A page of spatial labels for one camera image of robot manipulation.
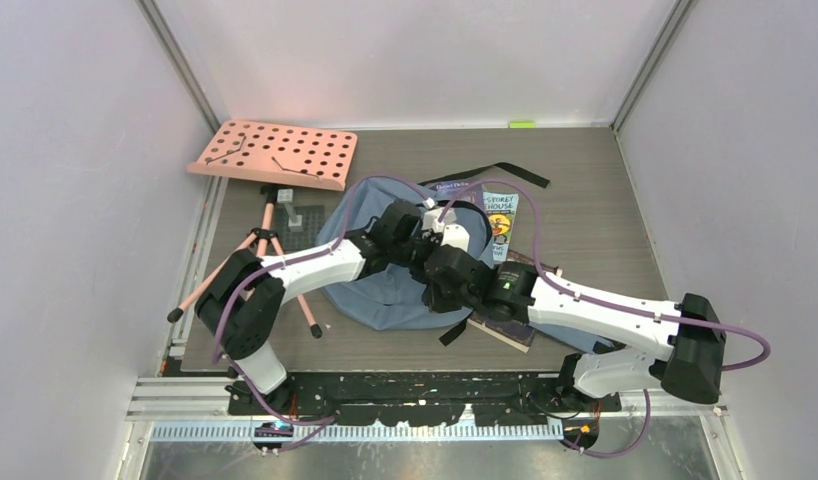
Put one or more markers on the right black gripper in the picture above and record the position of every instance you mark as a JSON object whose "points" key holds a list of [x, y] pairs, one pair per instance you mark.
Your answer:
{"points": [[436, 301]]}

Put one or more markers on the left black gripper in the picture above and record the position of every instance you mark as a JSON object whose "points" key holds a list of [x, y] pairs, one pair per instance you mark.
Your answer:
{"points": [[430, 240]]}

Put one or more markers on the blue student backpack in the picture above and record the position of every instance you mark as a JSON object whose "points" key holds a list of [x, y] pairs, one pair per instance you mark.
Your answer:
{"points": [[391, 299]]}

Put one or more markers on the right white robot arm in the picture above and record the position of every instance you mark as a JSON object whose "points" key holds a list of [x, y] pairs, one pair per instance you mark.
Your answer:
{"points": [[665, 346]]}

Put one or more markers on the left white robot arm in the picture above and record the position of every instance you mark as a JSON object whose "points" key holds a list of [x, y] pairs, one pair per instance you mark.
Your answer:
{"points": [[241, 304]]}

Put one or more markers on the purple paperback book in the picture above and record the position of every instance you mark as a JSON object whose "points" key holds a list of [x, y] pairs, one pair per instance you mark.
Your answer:
{"points": [[461, 190]]}

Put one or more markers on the light blue storey book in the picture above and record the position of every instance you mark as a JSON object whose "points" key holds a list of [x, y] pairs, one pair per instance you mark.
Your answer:
{"points": [[501, 210]]}

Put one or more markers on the dark paperback book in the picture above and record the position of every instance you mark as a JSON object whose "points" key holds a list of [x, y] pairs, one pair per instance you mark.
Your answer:
{"points": [[513, 333]]}

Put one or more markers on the pink perforated music stand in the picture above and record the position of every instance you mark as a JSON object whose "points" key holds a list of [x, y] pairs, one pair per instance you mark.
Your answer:
{"points": [[278, 156]]}

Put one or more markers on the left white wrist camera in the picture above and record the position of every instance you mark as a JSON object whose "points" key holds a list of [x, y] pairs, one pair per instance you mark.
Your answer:
{"points": [[435, 216]]}

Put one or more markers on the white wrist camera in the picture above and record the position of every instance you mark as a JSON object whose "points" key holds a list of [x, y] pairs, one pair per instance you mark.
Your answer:
{"points": [[435, 216], [453, 234]]}

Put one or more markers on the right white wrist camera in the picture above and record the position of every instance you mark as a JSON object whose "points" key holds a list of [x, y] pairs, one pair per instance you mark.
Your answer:
{"points": [[453, 234]]}

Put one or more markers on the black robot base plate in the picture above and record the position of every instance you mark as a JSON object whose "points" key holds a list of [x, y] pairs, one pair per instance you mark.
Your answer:
{"points": [[419, 399]]}

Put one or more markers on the white ribbed cable duct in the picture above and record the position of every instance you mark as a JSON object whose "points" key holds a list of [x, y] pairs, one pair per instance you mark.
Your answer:
{"points": [[255, 431]]}

